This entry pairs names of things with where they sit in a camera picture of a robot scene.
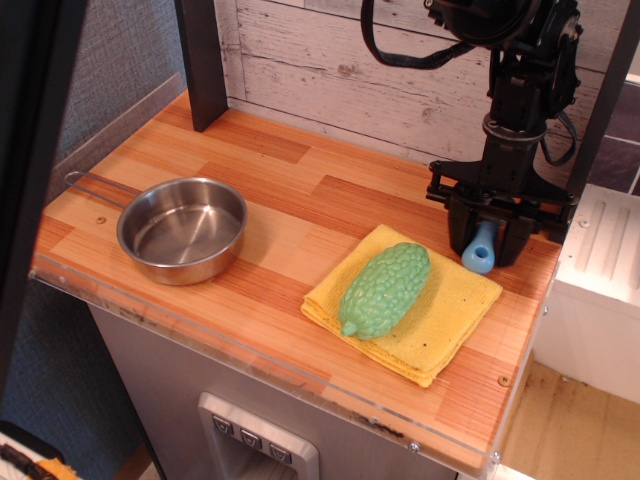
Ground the blue handled grey spoon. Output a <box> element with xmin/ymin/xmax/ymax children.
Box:
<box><xmin>461</xmin><ymin>220</ymin><xmax>498</xmax><ymax>275</ymax></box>

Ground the yellow folded cloth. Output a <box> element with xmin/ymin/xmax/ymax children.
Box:
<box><xmin>301</xmin><ymin>225</ymin><xmax>502</xmax><ymax>387</ymax></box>

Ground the dark left post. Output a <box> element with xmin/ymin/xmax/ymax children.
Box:
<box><xmin>174</xmin><ymin>0</ymin><xmax>228</xmax><ymax>132</ymax></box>

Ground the dark post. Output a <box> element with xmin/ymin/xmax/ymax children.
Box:
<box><xmin>174</xmin><ymin>0</ymin><xmax>228</xmax><ymax>132</ymax></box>
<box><xmin>567</xmin><ymin>1</ymin><xmax>639</xmax><ymax>201</ymax></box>

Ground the dark right post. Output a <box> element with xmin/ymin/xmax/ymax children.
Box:
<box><xmin>567</xmin><ymin>1</ymin><xmax>639</xmax><ymax>201</ymax></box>

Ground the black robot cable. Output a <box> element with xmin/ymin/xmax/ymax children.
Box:
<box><xmin>360</xmin><ymin>0</ymin><xmax>476</xmax><ymax>70</ymax></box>

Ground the orange object bottom left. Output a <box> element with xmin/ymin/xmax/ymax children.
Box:
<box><xmin>27</xmin><ymin>458</ymin><xmax>79</xmax><ymax>480</ymax></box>

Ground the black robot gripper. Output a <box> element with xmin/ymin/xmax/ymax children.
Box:
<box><xmin>427</xmin><ymin>134</ymin><xmax>577</xmax><ymax>267</ymax></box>

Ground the green toy bitter gourd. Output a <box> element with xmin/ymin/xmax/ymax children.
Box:
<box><xmin>338</xmin><ymin>242</ymin><xmax>431</xmax><ymax>340</ymax></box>

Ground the white toy sink unit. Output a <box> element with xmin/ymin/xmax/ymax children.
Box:
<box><xmin>533</xmin><ymin>74</ymin><xmax>640</xmax><ymax>404</ymax></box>

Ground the stainless steel pot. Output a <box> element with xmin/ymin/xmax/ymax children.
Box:
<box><xmin>64</xmin><ymin>171</ymin><xmax>248</xmax><ymax>286</ymax></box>

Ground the clear acrylic guard rail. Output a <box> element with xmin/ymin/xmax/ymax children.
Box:
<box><xmin>31</xmin><ymin>254</ymin><xmax>500</xmax><ymax>478</ymax></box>

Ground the silver dispenser panel with buttons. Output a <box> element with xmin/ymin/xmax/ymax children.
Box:
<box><xmin>198</xmin><ymin>392</ymin><xmax>320</xmax><ymax>479</ymax></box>

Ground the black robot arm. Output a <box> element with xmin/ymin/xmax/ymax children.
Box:
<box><xmin>427</xmin><ymin>1</ymin><xmax>583</xmax><ymax>267</ymax></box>

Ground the grey toy fridge cabinet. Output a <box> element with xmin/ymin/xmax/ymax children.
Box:
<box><xmin>90</xmin><ymin>307</ymin><xmax>457</xmax><ymax>479</ymax></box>

